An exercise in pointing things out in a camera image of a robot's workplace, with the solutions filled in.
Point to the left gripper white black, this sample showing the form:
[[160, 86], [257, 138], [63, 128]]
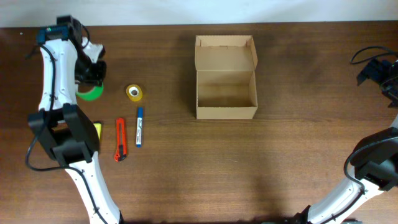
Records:
[[98, 75]]

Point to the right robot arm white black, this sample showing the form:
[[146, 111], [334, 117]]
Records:
[[370, 170]]

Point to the brown cardboard box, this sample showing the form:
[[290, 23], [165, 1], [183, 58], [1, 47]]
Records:
[[225, 77]]

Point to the green tape roll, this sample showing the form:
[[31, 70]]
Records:
[[91, 95]]

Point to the small yellow tape roll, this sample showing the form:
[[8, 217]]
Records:
[[134, 92]]

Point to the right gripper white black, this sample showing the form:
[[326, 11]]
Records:
[[374, 70]]

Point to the orange utility knife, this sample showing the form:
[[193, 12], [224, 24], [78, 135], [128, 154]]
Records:
[[121, 150]]

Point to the yellow highlighter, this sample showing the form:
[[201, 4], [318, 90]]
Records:
[[98, 127]]

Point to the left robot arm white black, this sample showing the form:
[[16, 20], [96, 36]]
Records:
[[66, 134]]

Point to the blue white marker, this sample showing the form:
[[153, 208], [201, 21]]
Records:
[[140, 114]]

